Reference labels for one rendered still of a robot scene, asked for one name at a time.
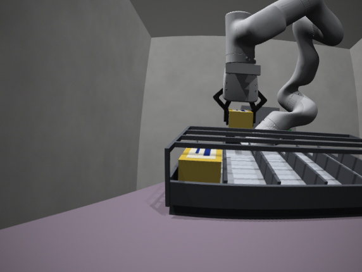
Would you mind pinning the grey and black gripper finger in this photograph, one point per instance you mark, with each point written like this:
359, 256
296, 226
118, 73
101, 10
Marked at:
224, 106
255, 108

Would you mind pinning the black flat bar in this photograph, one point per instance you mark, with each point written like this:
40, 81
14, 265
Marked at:
252, 196

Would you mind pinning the yellow butter carton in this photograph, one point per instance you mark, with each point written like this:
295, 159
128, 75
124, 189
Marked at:
240, 118
200, 165

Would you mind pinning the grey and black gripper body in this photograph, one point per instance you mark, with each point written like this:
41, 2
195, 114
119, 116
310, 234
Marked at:
240, 88

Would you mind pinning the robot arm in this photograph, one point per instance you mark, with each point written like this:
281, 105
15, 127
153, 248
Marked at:
311, 20

